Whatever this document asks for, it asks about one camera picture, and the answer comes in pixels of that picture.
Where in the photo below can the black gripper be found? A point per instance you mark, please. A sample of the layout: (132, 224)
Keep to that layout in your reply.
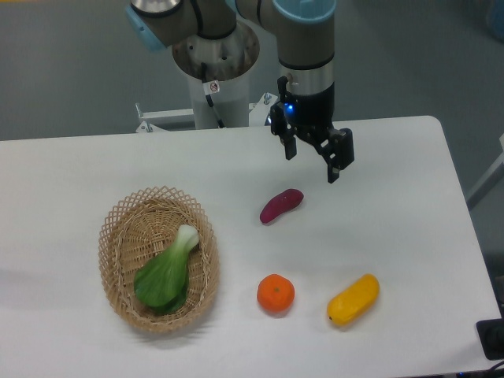
(309, 116)

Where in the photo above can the green bok choy vegetable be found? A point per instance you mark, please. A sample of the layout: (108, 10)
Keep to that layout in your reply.
(162, 283)

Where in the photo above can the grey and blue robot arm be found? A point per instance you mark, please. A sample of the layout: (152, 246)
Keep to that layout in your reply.
(213, 43)

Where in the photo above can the woven wicker basket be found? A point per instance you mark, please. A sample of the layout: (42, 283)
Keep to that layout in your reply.
(139, 227)

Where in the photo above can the purple sweet potato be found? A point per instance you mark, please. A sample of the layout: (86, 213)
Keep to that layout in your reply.
(282, 203)

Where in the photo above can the orange tangerine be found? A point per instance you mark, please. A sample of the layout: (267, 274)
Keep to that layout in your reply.
(275, 293)

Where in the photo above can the yellow mango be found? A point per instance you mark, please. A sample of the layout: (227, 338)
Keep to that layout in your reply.
(354, 301)

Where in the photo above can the white table leg at right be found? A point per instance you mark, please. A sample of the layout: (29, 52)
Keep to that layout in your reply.
(490, 178)

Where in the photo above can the black device at table edge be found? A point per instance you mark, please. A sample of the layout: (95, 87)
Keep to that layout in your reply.
(490, 333)

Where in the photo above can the white metal base frame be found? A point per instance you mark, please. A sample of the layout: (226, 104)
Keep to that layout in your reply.
(184, 119)

